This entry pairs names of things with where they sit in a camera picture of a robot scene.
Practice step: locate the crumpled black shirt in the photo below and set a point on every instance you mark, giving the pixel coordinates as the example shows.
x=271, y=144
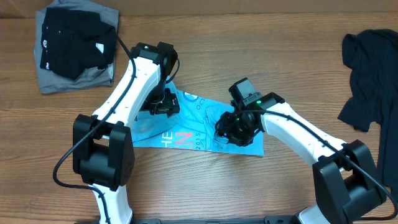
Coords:
x=372, y=57

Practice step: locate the folded black garment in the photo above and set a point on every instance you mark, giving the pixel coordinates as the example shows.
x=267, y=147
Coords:
x=73, y=41

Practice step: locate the folded grey garment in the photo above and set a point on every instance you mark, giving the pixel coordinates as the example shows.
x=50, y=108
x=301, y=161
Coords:
x=50, y=82

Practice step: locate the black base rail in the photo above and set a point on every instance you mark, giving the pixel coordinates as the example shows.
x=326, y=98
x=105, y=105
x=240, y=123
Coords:
x=211, y=221

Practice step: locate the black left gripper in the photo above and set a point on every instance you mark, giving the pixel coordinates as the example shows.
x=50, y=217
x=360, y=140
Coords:
x=170, y=104

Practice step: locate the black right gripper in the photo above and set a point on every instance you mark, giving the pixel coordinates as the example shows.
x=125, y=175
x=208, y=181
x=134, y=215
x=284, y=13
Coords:
x=226, y=129

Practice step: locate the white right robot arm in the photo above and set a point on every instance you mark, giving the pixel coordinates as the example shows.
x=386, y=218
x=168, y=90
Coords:
x=344, y=174

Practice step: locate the light blue printed t-shirt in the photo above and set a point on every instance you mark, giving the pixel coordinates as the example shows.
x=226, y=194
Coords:
x=192, y=128

